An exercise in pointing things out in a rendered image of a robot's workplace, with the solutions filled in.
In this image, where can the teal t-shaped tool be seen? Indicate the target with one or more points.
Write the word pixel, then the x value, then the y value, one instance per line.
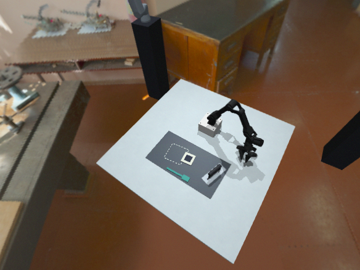
pixel 184 177

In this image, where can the white square tile with dark blue center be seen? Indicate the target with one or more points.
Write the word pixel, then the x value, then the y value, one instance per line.
pixel 188 158

